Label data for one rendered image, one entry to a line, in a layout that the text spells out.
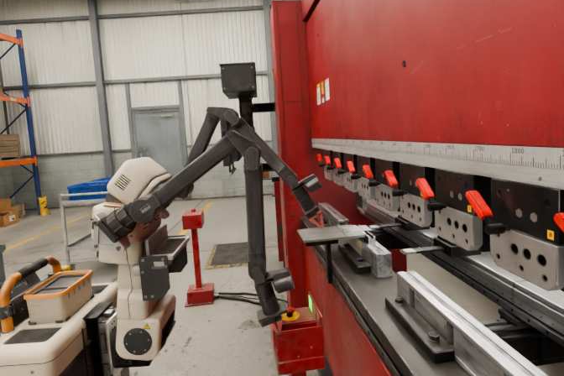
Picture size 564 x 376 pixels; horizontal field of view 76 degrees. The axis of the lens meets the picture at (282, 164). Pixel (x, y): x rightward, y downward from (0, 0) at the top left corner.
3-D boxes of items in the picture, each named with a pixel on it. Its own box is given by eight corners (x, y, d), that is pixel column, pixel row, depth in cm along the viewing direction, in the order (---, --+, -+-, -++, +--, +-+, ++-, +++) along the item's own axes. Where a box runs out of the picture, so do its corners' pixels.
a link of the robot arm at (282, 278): (251, 259, 124) (249, 268, 115) (283, 249, 123) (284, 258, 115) (262, 291, 125) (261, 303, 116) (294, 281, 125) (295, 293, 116)
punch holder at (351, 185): (343, 187, 169) (342, 153, 167) (361, 186, 170) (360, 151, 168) (353, 192, 154) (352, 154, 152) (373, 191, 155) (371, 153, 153)
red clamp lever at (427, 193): (415, 177, 89) (431, 208, 82) (430, 175, 90) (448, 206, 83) (413, 182, 91) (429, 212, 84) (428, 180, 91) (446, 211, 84)
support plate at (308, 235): (297, 231, 167) (296, 229, 167) (352, 226, 170) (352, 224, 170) (304, 242, 149) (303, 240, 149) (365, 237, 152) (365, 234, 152)
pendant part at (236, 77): (233, 177, 304) (226, 75, 296) (263, 175, 305) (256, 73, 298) (227, 185, 253) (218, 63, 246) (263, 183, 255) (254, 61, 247)
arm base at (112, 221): (112, 214, 123) (95, 222, 111) (130, 199, 122) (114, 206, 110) (129, 232, 123) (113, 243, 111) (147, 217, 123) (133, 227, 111)
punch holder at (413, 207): (399, 216, 109) (398, 162, 108) (426, 213, 110) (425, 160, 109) (425, 229, 95) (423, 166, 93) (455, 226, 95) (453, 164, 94)
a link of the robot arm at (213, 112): (213, 101, 162) (208, 97, 152) (241, 113, 162) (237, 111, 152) (174, 190, 164) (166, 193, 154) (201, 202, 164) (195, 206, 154)
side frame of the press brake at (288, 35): (288, 322, 276) (268, 13, 256) (394, 310, 285) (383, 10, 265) (292, 341, 251) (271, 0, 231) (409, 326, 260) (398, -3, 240)
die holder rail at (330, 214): (318, 216, 241) (317, 202, 240) (327, 216, 242) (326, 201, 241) (338, 237, 191) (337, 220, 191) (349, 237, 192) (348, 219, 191)
